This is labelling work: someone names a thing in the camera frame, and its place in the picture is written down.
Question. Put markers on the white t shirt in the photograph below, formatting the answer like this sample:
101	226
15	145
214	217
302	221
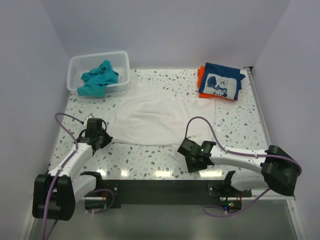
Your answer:
161	120

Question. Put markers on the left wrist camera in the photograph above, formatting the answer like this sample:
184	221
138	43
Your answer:
86	119

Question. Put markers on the blue printed folded t shirt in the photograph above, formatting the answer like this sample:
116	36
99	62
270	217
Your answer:
221	81

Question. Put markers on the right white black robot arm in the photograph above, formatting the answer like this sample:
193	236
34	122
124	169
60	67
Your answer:
271	168

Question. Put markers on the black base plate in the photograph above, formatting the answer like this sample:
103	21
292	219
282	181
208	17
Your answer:
164	192

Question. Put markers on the aluminium rail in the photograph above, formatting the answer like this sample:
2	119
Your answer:
249	69
264	197

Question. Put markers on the aluminium right side rail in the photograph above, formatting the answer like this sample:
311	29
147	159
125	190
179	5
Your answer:
249	69

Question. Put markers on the orange folded t shirt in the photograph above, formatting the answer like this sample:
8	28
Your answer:
200	73

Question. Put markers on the white plastic basket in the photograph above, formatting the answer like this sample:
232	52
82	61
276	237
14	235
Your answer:
84	63

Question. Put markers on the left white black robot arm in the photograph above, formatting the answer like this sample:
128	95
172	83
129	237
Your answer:
56	193

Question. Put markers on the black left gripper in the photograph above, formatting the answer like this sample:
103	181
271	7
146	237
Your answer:
104	140

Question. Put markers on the teal t shirt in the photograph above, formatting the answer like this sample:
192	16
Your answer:
97	79

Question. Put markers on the aluminium front rail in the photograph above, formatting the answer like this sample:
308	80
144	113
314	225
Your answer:
264	197

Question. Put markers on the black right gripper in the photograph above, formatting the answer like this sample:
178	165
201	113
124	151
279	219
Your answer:
189	160

